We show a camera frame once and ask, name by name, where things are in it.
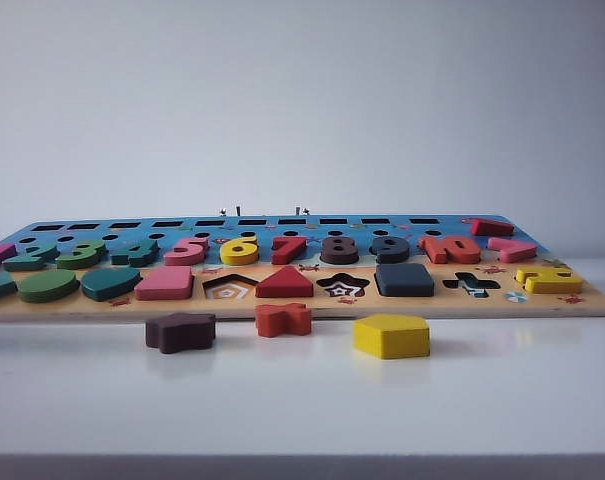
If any dark slate square block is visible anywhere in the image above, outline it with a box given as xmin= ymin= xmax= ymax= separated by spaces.
xmin=374 ymin=263 xmax=436 ymax=297

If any red number seven block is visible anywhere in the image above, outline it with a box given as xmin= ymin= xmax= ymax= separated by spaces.
xmin=271 ymin=235 xmax=311 ymax=265

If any brown number eight block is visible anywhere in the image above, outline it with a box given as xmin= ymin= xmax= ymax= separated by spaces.
xmin=319 ymin=235 xmax=361 ymax=266

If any red triangle block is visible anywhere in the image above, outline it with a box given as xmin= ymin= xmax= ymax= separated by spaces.
xmin=255 ymin=265 xmax=316 ymax=298

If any yellow number six block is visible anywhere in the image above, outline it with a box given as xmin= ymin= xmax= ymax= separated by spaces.
xmin=219 ymin=235 xmax=260 ymax=267

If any orange cross block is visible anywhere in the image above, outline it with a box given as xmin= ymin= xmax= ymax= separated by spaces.
xmin=255 ymin=302 xmax=314 ymax=338

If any slate number nine block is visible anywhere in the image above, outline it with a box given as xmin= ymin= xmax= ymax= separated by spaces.
xmin=373 ymin=235 xmax=412 ymax=265

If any pink number five block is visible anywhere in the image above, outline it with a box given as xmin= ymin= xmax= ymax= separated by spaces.
xmin=164 ymin=235 xmax=211 ymax=267

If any yellow pentagon block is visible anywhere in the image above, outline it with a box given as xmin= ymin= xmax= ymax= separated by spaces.
xmin=352 ymin=313 xmax=431 ymax=360

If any colourful wooden puzzle board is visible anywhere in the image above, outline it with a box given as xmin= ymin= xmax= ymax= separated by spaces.
xmin=0 ymin=214 xmax=605 ymax=324

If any orange number ten block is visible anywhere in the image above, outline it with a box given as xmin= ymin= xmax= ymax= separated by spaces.
xmin=419 ymin=234 xmax=483 ymax=266

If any pink quadrilateral block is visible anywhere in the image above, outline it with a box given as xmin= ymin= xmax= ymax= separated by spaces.
xmin=134 ymin=265 xmax=194 ymax=302

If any brown star block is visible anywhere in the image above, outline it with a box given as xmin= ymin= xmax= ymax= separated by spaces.
xmin=144 ymin=312 xmax=217 ymax=355

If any teal number four block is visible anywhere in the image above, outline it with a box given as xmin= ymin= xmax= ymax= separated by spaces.
xmin=110 ymin=239 xmax=161 ymax=268

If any red symbol block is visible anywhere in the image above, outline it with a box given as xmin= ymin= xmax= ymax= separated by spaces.
xmin=470 ymin=217 xmax=516 ymax=237

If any teal heart block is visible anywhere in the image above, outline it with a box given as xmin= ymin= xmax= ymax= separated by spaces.
xmin=80 ymin=266 xmax=143 ymax=303

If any pink angle symbol block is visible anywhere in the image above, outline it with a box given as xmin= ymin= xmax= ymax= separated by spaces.
xmin=486 ymin=237 xmax=539 ymax=264

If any green number three block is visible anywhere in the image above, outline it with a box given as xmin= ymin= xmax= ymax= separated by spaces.
xmin=56 ymin=239 xmax=109 ymax=270

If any yellow symbol block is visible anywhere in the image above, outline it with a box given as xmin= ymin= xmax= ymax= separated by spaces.
xmin=515 ymin=266 xmax=585 ymax=295

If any green oval block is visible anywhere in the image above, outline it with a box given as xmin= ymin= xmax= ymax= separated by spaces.
xmin=17 ymin=269 xmax=81 ymax=304

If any teal-green number two block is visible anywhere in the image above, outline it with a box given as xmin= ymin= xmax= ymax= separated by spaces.
xmin=2 ymin=241 xmax=61 ymax=273

